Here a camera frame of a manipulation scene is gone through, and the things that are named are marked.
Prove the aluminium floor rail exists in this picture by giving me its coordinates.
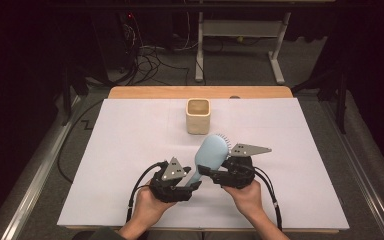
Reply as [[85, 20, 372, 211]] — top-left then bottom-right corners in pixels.
[[321, 101, 384, 240], [0, 95, 83, 240]]

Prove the beige square cup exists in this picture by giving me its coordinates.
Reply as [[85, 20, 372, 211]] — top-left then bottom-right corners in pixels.
[[185, 98, 212, 136]]

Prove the black floor cable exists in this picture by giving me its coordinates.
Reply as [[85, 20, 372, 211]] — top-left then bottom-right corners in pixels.
[[56, 99, 105, 184]]

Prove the black metal stand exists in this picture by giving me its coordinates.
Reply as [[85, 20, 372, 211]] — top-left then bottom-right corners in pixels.
[[60, 63, 92, 127], [291, 70, 349, 135]]

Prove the left hand-held gripper cable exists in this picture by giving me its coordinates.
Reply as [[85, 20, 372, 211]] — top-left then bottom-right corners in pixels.
[[125, 160, 168, 224]]

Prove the tangle of black cables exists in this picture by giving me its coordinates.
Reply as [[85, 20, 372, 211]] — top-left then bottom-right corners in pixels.
[[123, 13, 192, 86]]

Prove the light blue hairbrush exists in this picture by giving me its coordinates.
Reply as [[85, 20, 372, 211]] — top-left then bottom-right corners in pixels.
[[183, 133, 233, 188]]

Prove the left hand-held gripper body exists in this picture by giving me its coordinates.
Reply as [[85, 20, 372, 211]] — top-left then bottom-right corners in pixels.
[[149, 157, 194, 204]]

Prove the right hand-held gripper cable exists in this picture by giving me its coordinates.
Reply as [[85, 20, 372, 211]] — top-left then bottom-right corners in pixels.
[[252, 165, 284, 232]]

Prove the person's left hand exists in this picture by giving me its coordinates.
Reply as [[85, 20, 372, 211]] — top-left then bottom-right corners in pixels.
[[129, 181, 178, 231]]

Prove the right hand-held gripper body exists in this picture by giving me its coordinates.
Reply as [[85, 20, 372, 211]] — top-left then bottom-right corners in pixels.
[[210, 143, 273, 190]]

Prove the white table cover sheet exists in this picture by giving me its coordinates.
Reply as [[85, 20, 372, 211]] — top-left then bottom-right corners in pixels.
[[57, 97, 350, 231]]

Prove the white metal desk frame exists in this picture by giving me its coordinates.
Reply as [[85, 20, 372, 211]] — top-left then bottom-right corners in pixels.
[[194, 11, 292, 85]]

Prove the person's right hand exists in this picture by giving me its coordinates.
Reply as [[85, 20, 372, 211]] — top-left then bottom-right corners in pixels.
[[222, 179, 268, 219]]

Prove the hand-held gripper cable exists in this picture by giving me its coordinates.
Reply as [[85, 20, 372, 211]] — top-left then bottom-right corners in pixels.
[[252, 165, 284, 232], [125, 160, 168, 224]]

